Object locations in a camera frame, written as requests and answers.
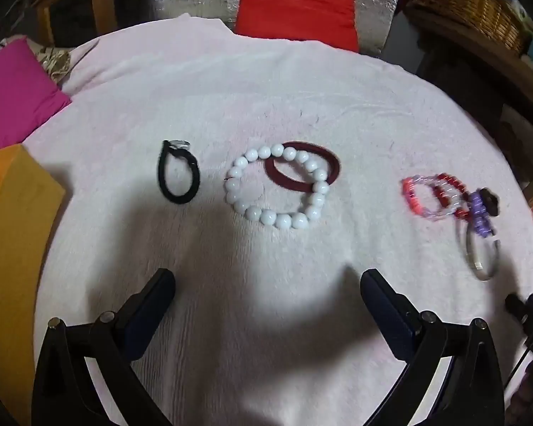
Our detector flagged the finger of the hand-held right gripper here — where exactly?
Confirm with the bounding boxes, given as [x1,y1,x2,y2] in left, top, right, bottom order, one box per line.
[505,292,533,327]

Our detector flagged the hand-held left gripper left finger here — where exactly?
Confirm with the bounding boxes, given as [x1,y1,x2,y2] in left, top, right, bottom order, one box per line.
[31,268,177,426]

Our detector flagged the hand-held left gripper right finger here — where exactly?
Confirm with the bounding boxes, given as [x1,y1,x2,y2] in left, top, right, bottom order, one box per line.
[360,268,505,426]

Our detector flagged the silver bangle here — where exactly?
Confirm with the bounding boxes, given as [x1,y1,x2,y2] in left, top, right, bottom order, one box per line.
[465,219,502,281]

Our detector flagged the plain black hair tie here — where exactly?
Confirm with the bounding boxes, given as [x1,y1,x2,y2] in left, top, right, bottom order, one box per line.
[480,187,502,218]

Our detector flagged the red bead bracelet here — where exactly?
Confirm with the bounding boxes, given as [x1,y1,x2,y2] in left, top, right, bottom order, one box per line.
[431,173,469,219]

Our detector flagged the white bead bracelet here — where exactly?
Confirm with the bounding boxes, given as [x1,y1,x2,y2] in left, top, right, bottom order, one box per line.
[224,144,329,230]

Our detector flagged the dark red hair tie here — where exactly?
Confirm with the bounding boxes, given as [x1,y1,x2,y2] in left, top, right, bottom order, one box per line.
[265,141,341,193]

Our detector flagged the orange box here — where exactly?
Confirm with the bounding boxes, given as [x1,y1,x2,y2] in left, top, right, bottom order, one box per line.
[0,144,67,426]

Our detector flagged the purple bead hair ornament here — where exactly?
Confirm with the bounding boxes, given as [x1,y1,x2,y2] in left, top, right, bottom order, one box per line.
[468,191,495,239]

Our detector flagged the wooden shelf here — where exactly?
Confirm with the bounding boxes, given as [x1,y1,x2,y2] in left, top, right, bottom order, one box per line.
[404,4,533,207]

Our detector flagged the pale pink towel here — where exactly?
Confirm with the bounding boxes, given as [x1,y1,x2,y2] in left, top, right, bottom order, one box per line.
[22,13,533,426]

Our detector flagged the magenta cushion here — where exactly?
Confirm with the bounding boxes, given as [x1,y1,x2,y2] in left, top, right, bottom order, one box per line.
[0,35,72,157]

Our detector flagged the patterned beige cloth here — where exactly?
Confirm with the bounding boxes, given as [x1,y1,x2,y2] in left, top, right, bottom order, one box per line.
[30,40,77,84]

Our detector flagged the wicker basket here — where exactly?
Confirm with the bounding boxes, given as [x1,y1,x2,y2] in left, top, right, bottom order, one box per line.
[411,0,532,57]

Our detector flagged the red cushion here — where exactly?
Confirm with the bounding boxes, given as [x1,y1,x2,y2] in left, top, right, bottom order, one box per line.
[235,0,359,52]

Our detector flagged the black cable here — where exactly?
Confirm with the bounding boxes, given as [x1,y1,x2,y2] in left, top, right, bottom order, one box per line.
[505,326,533,389]

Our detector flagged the clear lilac bead bracelet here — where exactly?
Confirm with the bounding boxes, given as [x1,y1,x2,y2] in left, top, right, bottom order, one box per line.
[420,176,468,223]

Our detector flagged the pink bead bracelet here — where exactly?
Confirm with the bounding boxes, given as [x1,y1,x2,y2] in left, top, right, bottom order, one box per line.
[402,176,431,216]

